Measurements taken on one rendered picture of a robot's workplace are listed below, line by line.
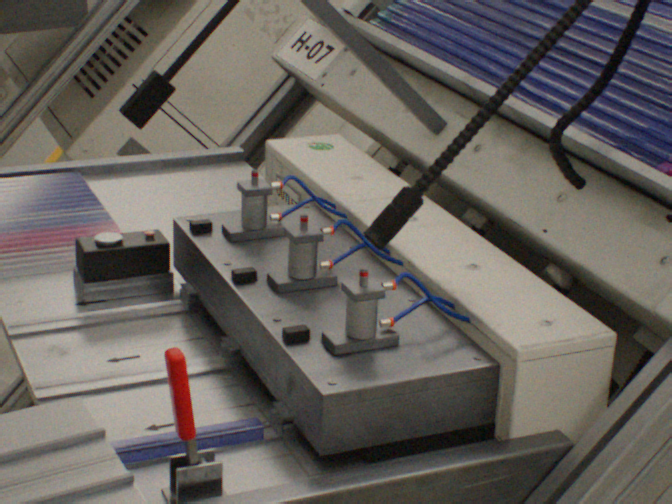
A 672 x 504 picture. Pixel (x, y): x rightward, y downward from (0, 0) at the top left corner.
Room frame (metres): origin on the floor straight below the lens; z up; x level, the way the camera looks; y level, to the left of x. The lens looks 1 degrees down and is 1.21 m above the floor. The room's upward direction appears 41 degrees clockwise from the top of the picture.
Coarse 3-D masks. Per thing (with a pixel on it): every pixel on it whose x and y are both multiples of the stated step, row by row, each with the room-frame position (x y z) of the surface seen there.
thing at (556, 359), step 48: (288, 144) 1.26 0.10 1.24; (336, 144) 1.27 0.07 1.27; (288, 192) 1.23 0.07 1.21; (336, 192) 1.13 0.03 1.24; (384, 192) 1.14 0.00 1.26; (432, 240) 1.04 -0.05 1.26; (480, 240) 1.04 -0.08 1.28; (432, 288) 0.97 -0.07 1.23; (480, 288) 0.95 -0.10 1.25; (528, 288) 0.95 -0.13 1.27; (480, 336) 0.91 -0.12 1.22; (528, 336) 0.88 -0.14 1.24; (576, 336) 0.88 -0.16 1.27; (528, 384) 0.87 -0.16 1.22; (576, 384) 0.89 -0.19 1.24; (528, 432) 0.89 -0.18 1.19; (576, 432) 0.91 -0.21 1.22
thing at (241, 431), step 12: (240, 420) 0.89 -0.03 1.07; (252, 420) 0.89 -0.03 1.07; (168, 432) 0.87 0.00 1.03; (204, 432) 0.87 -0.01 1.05; (216, 432) 0.87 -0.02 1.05; (228, 432) 0.88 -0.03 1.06; (240, 432) 0.88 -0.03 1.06; (252, 432) 0.88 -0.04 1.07; (120, 444) 0.85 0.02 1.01; (132, 444) 0.85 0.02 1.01; (144, 444) 0.85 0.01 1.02; (156, 444) 0.86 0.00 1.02; (168, 444) 0.86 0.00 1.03; (180, 444) 0.86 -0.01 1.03; (204, 444) 0.87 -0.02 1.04; (216, 444) 0.87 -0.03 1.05; (228, 444) 0.88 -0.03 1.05; (120, 456) 0.85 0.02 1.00; (132, 456) 0.85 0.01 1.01; (144, 456) 0.85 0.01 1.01; (156, 456) 0.86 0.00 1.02
